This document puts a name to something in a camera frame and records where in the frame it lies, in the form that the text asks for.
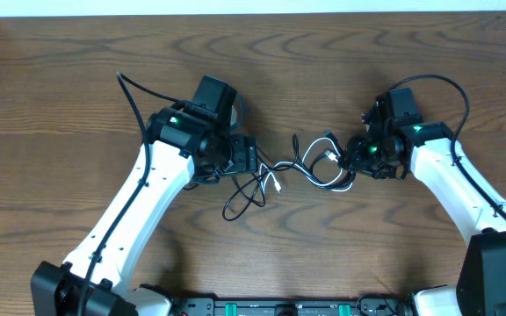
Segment black USB cable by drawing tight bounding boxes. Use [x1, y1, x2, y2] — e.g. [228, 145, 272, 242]
[221, 130, 358, 222]

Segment white USB cable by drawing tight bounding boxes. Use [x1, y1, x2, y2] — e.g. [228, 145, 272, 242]
[257, 136, 354, 195]

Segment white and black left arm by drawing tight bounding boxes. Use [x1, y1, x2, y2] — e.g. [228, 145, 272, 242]
[31, 105, 257, 315]

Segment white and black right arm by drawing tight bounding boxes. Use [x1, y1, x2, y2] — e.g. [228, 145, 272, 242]
[339, 123, 506, 315]

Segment black left camera cable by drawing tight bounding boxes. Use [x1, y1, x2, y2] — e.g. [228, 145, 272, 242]
[76, 71, 248, 316]

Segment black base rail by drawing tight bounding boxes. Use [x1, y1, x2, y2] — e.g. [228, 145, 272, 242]
[134, 287, 459, 316]

